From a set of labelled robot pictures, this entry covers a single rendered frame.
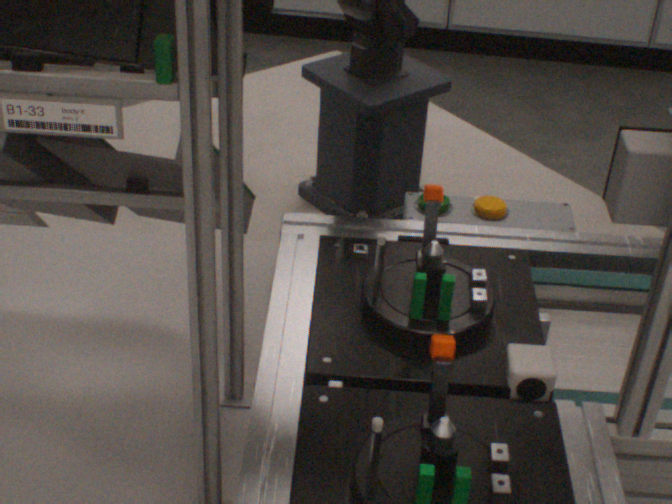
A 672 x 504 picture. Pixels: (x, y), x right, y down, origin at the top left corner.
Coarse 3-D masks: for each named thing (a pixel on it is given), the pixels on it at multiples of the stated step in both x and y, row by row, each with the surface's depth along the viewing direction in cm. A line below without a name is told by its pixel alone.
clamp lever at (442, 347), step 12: (432, 336) 85; (444, 336) 85; (432, 348) 84; (444, 348) 84; (444, 360) 83; (432, 372) 85; (444, 372) 85; (432, 384) 85; (444, 384) 85; (432, 396) 85; (444, 396) 85; (432, 408) 86; (444, 408) 86; (432, 420) 86
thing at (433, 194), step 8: (432, 184) 106; (424, 192) 105; (432, 192) 105; (440, 192) 105; (424, 200) 105; (432, 200) 105; (440, 200) 105; (432, 208) 106; (432, 216) 106; (424, 224) 106; (432, 224) 106; (424, 232) 106; (432, 232) 106; (424, 240) 107; (432, 240) 107
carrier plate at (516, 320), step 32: (320, 256) 111; (352, 256) 112; (384, 256) 112; (448, 256) 113; (480, 256) 113; (512, 256) 113; (320, 288) 106; (352, 288) 107; (512, 288) 108; (320, 320) 102; (352, 320) 102; (512, 320) 104; (320, 352) 98; (352, 352) 98; (384, 352) 98; (416, 352) 99; (480, 352) 99; (320, 384) 96; (352, 384) 96; (384, 384) 96; (416, 384) 95; (448, 384) 95; (480, 384) 95
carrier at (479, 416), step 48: (336, 432) 89; (384, 432) 86; (432, 432) 80; (480, 432) 87; (528, 432) 90; (336, 480) 84; (384, 480) 82; (432, 480) 76; (480, 480) 82; (528, 480) 85
